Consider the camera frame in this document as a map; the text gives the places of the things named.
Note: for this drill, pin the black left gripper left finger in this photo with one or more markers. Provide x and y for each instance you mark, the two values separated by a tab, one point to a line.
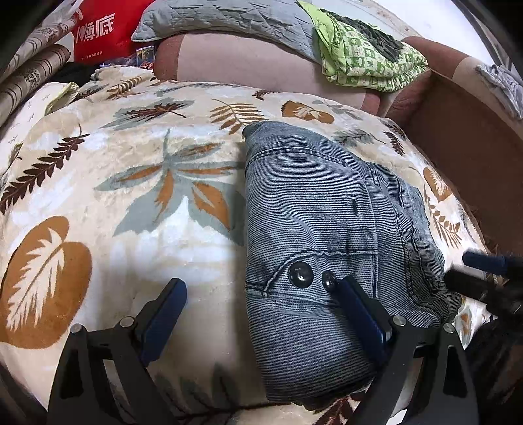
81	392

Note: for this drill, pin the green patterned cloth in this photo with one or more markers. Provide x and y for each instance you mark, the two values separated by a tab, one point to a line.
357	55

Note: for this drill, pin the grey quilted pillow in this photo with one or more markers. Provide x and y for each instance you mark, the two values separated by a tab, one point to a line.
282	22

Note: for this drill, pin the cream small print pillow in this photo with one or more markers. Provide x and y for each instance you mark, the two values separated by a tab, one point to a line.
50	97

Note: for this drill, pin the leaf patterned cream blanket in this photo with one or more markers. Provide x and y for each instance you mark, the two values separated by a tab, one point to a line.
137	181

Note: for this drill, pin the striped floral rolled quilt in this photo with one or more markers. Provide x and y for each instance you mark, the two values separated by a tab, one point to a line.
53	28

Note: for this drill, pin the brown cardboard box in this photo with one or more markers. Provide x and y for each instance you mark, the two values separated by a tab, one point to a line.
478	153

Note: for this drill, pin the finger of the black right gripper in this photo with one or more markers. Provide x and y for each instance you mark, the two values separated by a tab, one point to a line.
473	287
508	267

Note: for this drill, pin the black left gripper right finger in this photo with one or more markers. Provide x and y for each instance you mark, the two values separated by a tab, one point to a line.
443	392

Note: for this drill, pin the blue denim jeans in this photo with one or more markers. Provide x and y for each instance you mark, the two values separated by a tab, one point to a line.
313	206

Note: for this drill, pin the pink brown bolster pillow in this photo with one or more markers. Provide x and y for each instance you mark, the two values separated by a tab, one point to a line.
245	60

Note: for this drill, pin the red printed bag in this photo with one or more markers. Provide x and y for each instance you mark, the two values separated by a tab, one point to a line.
104	30

